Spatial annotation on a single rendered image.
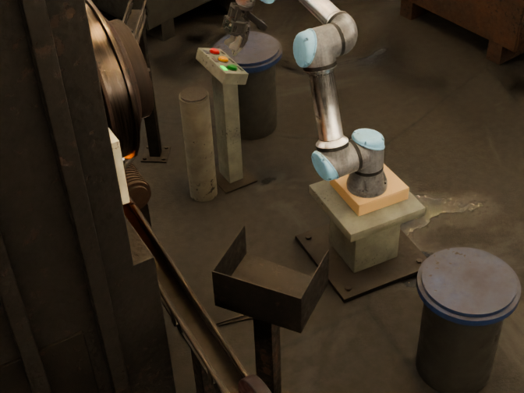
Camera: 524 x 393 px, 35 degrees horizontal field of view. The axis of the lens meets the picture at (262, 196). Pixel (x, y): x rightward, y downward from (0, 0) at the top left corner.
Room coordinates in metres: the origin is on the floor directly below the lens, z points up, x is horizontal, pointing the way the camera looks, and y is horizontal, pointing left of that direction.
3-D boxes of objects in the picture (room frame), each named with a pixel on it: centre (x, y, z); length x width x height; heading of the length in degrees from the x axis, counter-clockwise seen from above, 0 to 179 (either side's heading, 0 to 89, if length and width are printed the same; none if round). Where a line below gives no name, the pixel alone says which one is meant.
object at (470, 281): (1.79, -0.64, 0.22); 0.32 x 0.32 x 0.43
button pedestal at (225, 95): (2.90, 0.13, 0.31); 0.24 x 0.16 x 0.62; 29
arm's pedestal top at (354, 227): (2.37, -0.39, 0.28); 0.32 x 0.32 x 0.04; 24
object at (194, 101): (2.78, 0.25, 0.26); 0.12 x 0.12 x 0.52
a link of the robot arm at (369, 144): (2.37, -0.38, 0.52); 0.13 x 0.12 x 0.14; 116
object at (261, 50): (3.29, 0.04, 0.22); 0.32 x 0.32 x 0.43
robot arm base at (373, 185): (2.37, -0.39, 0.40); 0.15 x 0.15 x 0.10
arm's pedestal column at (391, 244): (2.37, -0.39, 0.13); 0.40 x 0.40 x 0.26; 24
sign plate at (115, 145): (1.60, 0.38, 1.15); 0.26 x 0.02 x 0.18; 29
